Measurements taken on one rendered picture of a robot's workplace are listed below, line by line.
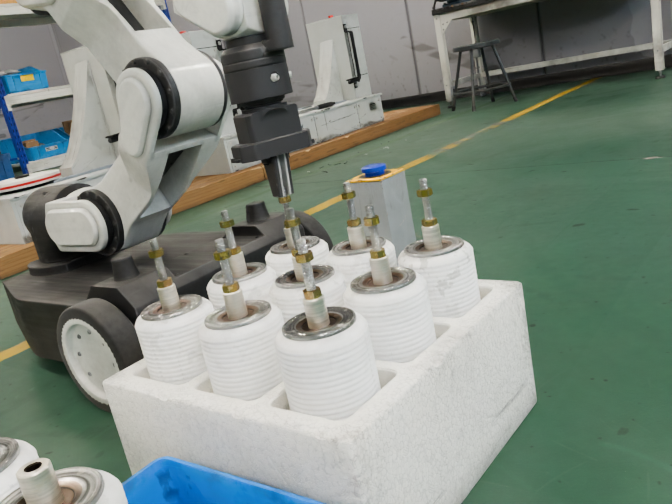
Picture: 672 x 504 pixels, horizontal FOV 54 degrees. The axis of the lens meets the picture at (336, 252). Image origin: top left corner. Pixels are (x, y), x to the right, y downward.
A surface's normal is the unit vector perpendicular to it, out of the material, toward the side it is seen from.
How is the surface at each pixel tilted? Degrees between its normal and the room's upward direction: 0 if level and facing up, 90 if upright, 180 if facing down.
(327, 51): 68
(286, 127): 90
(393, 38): 90
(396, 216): 90
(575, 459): 0
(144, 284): 45
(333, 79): 90
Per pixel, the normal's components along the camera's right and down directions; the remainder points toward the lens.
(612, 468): -0.20, -0.94
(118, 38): -0.58, 0.33
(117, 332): 0.51, -0.52
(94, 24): -0.29, 0.65
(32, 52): 0.79, 0.01
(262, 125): 0.60, 0.11
